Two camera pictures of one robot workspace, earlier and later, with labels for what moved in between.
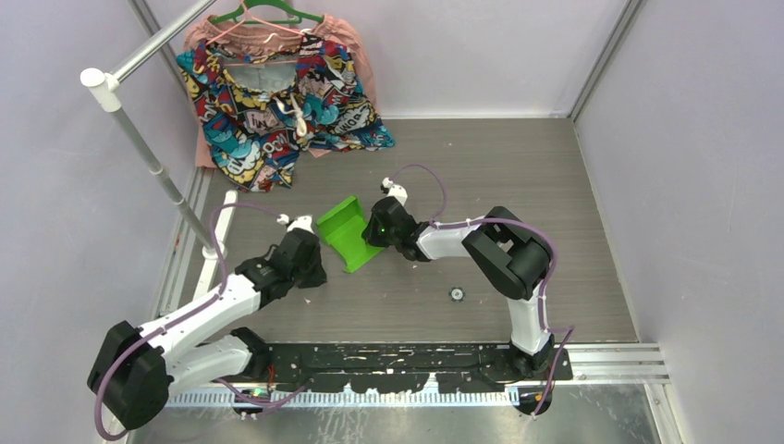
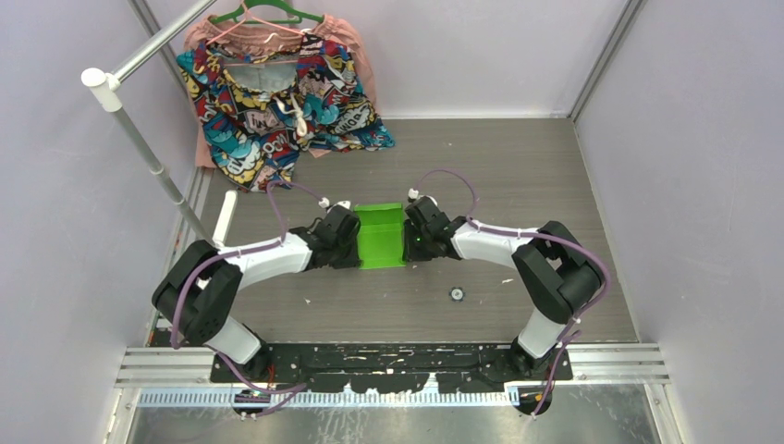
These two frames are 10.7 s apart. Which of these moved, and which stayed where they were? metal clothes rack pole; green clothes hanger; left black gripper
Moved: left black gripper
Stayed: metal clothes rack pole; green clothes hanger
